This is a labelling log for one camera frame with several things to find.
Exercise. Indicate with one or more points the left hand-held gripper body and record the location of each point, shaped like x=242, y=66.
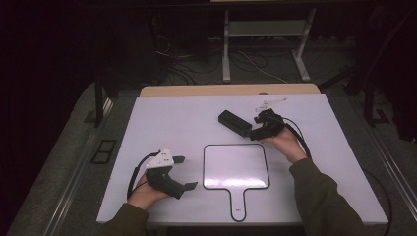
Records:
x=162, y=180

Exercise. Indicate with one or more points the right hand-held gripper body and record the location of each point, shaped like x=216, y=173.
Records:
x=268, y=126

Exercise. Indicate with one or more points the black whiteboard eraser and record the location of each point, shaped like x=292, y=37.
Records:
x=234, y=123

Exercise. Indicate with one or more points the person's left hand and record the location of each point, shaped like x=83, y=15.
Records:
x=142, y=196

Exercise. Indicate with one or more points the person's right hand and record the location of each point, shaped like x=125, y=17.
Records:
x=288, y=144

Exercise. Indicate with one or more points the black floor outlet cover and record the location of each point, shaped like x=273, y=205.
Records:
x=104, y=151

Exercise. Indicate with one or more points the white metal stand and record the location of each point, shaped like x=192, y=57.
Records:
x=267, y=29

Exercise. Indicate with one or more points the black stand leg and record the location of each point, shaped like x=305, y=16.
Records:
x=98, y=101

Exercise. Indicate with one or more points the black metal stand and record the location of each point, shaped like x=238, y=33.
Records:
x=369, y=105

